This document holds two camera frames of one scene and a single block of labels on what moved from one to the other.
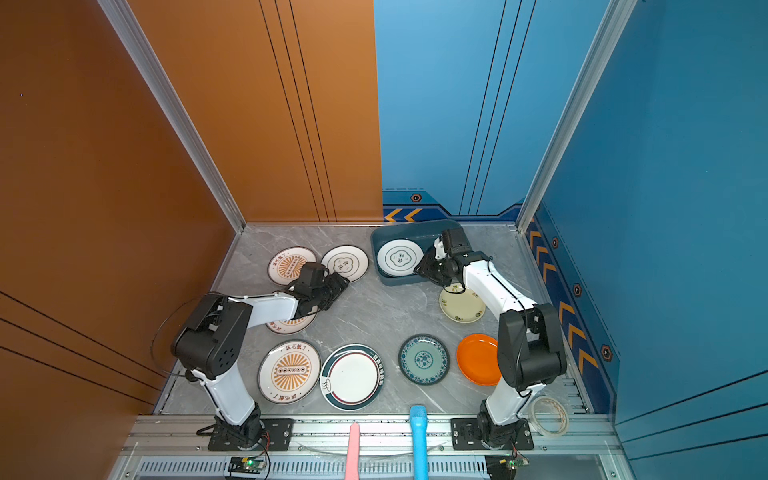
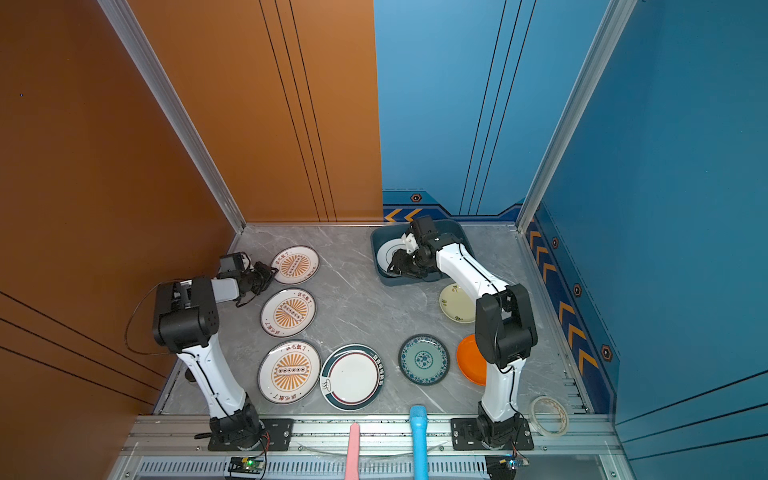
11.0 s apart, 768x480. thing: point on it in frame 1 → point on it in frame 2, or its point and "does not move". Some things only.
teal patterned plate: x=424 y=359 does not move
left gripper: x=338 y=285 → x=262 y=269
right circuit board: x=503 y=467 does not move
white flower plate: x=350 y=261 → x=386 y=250
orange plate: x=477 y=359 does not move
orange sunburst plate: x=285 y=264 does not move
